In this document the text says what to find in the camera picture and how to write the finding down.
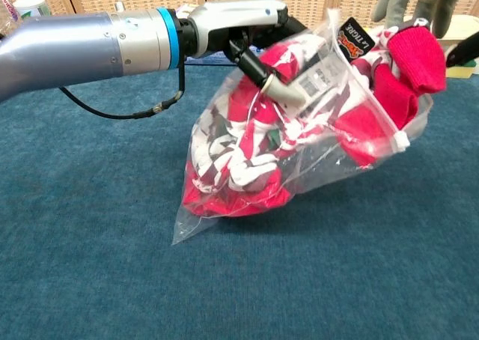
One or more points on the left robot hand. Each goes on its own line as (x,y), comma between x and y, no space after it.
(232,18)

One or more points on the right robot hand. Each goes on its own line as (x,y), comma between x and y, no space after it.
(447,10)

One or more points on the red white patterned garment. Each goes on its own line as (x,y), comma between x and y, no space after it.
(415,59)

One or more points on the black garment hang tag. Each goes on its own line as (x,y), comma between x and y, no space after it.
(355,36)

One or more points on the clear plastic zip bag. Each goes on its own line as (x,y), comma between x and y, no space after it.
(322,167)

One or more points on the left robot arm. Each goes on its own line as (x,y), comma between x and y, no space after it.
(75,48)

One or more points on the white cup with green print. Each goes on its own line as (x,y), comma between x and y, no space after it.
(31,6)

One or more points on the blue carpet table cover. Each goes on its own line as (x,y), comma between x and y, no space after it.
(93,205)

